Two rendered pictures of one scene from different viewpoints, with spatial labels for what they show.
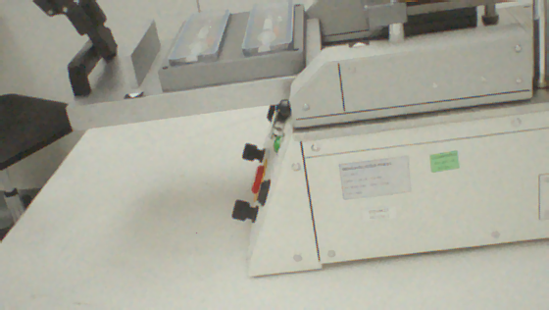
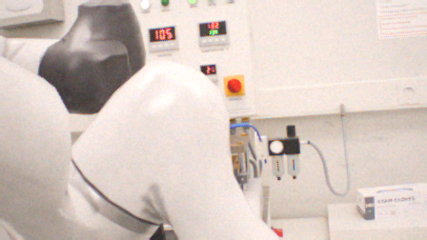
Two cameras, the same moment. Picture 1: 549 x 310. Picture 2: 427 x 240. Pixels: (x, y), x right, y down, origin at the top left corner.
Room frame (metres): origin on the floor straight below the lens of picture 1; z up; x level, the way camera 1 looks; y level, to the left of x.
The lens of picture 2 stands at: (0.79, 1.02, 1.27)
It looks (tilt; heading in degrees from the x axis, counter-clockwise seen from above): 5 degrees down; 271
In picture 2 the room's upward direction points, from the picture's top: 5 degrees counter-clockwise
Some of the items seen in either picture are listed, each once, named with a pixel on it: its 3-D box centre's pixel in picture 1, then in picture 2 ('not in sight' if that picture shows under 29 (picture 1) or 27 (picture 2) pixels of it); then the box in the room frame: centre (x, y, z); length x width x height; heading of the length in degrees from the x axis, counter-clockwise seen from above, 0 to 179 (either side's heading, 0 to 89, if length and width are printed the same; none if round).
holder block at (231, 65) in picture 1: (238, 43); not in sight; (0.90, 0.02, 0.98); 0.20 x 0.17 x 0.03; 174
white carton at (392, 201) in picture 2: not in sight; (396, 200); (0.27, -0.51, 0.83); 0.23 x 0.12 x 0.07; 177
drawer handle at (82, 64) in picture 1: (93, 58); not in sight; (0.92, 0.21, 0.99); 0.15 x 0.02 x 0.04; 174
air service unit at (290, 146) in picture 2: not in sight; (283, 152); (0.64, -0.34, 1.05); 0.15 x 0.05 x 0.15; 174
